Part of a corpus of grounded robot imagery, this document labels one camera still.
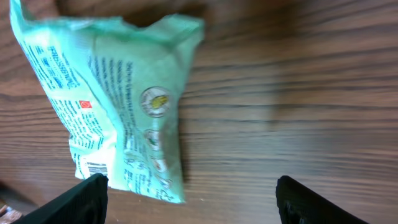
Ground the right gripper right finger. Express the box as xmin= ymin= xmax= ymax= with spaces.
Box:
xmin=275 ymin=175 xmax=367 ymax=224

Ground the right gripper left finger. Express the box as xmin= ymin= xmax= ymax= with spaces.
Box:
xmin=14 ymin=174 xmax=108 ymax=224

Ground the teal tissue pack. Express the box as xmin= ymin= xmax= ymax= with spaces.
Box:
xmin=9 ymin=0 xmax=205 ymax=203

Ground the snack packet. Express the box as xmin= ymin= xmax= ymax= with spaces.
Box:
xmin=0 ymin=205 xmax=23 ymax=224

